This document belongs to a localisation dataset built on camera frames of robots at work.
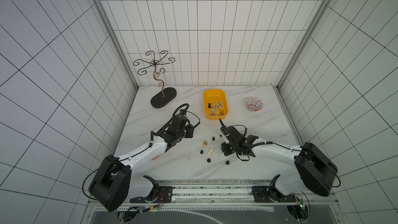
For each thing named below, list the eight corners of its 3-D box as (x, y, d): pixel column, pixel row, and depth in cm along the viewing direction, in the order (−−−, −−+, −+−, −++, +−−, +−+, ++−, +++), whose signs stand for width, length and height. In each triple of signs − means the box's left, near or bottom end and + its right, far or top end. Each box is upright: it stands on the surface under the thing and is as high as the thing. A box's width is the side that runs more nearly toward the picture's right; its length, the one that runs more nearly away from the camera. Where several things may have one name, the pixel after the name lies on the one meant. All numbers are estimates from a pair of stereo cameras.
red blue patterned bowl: (246, 111, 107) (247, 107, 103) (243, 100, 113) (245, 97, 109) (262, 111, 107) (264, 107, 103) (258, 100, 113) (260, 97, 109)
